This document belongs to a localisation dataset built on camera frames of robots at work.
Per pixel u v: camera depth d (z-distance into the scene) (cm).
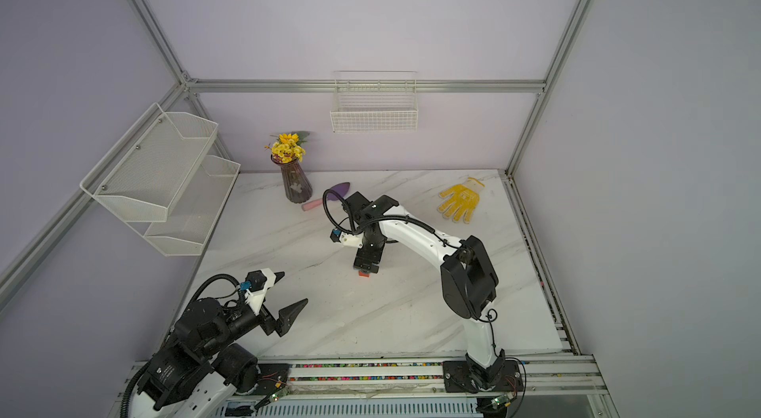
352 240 77
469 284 49
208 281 58
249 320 59
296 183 104
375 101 95
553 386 74
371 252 75
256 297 56
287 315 60
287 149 93
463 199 111
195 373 50
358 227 69
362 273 92
